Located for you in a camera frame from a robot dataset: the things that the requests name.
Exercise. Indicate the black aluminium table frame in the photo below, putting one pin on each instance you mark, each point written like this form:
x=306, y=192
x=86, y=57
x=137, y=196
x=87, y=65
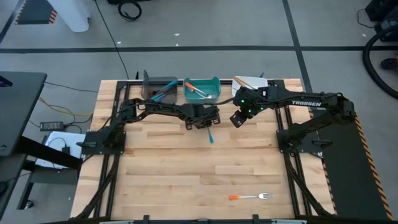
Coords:
x=226, y=82

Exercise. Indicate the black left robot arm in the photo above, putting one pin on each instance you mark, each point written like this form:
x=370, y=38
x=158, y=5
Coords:
x=161, y=109

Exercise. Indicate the teal plastic bin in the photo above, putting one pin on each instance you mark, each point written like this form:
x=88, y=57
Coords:
x=211, y=85

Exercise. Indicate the black equipment case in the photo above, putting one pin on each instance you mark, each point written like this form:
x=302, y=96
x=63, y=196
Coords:
x=385, y=9

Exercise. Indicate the large black hazard-striped mat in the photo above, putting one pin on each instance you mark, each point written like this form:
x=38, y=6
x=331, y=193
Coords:
x=351, y=186

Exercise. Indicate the small black hazard-striped mat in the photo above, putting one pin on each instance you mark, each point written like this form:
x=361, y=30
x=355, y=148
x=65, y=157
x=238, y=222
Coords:
x=34, y=12

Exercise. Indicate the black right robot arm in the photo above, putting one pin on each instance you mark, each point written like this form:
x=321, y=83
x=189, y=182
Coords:
x=304, y=102

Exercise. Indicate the white paper box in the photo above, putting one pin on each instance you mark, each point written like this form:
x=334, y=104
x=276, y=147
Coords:
x=56, y=140

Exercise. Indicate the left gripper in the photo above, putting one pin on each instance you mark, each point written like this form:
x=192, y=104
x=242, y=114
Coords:
x=203, y=115

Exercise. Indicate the black shoe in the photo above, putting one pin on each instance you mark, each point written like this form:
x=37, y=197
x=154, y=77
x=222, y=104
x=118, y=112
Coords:
x=390, y=63

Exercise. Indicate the white pillar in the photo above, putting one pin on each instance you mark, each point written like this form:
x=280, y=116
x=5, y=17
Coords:
x=71, y=15

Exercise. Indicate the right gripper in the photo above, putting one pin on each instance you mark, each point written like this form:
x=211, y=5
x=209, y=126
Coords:
x=252, y=101

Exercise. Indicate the black power adapter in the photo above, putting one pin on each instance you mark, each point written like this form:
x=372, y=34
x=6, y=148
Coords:
x=51, y=126

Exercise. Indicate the gray plastic bin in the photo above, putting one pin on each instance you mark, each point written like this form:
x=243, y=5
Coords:
x=147, y=90

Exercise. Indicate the white plastic bin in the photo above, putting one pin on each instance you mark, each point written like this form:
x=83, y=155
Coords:
x=258, y=81

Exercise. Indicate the black desk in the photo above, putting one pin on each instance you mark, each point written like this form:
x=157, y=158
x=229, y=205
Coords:
x=18, y=102

